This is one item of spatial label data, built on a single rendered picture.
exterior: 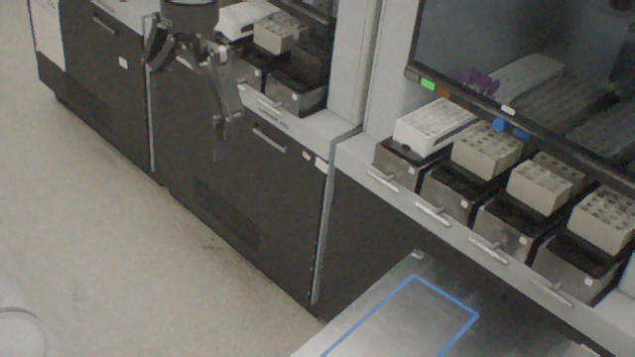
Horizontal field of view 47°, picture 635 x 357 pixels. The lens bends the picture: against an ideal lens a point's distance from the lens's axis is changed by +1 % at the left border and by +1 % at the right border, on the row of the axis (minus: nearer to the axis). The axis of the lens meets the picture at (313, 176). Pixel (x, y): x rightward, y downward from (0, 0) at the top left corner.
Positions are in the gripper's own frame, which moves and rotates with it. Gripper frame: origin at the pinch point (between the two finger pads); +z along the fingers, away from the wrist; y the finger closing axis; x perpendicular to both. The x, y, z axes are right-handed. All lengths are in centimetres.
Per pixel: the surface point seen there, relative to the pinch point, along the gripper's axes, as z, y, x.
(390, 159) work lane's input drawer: 41, -12, 66
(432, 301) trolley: 38, 25, 34
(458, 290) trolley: 38, 27, 41
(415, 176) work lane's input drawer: 42, -4, 66
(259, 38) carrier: 36, -69, 73
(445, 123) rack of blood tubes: 34, -7, 79
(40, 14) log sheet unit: 75, -189, 66
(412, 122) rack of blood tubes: 34, -12, 73
